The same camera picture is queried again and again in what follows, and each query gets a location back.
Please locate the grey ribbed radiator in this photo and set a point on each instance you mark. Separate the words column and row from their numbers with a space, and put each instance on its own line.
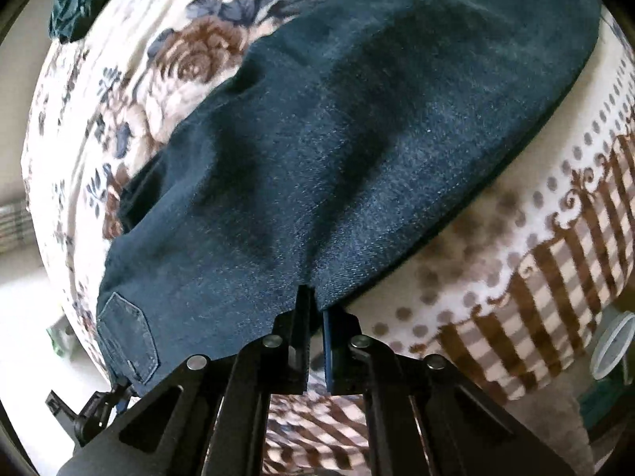
column 14, row 228

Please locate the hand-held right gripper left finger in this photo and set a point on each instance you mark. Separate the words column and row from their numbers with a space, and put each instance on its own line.
column 301, row 317

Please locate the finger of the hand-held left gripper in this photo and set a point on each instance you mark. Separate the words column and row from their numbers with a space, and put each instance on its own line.
column 94, row 414

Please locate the floral printed blanket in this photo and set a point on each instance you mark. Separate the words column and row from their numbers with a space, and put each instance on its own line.
column 149, row 59

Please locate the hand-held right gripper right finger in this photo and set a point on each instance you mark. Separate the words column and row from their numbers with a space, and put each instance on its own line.
column 329, row 342

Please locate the teal container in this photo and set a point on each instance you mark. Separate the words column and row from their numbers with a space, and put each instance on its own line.
column 607, row 406

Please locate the clear plastic cup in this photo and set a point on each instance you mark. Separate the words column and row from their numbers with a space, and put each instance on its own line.
column 612, row 347

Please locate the small green object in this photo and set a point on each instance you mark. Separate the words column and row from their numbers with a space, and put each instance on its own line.
column 60, row 339

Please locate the dark blue denim pants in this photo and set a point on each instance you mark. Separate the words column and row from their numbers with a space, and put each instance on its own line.
column 347, row 158

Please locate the dark green cloth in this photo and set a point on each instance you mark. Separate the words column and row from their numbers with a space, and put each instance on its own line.
column 74, row 5

